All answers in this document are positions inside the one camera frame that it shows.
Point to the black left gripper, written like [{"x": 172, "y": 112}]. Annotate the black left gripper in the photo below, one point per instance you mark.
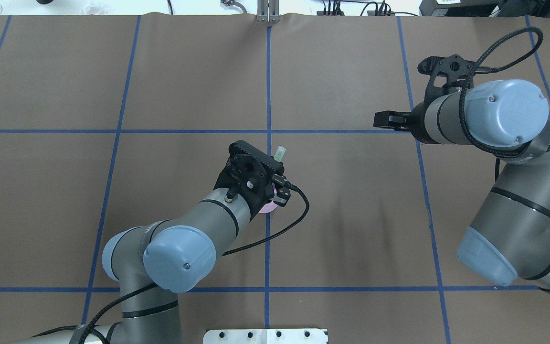
[{"x": 221, "y": 181}]

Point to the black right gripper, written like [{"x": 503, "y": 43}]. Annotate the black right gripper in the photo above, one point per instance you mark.
[{"x": 415, "y": 120}]

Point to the green marker pen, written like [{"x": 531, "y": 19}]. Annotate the green marker pen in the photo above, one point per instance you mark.
[{"x": 279, "y": 153}]

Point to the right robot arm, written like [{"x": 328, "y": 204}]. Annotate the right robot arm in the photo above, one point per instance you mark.
[{"x": 509, "y": 238}]

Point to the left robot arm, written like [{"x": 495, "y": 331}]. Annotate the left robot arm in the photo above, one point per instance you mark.
[{"x": 154, "y": 264}]

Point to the pink mesh pen holder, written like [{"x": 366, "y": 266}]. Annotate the pink mesh pen holder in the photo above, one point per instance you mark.
[{"x": 270, "y": 206}]

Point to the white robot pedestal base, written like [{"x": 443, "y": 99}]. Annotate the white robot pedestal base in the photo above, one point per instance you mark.
[{"x": 267, "y": 336}]

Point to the aluminium frame post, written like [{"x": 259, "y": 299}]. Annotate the aluminium frame post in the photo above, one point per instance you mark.
[{"x": 268, "y": 11}]

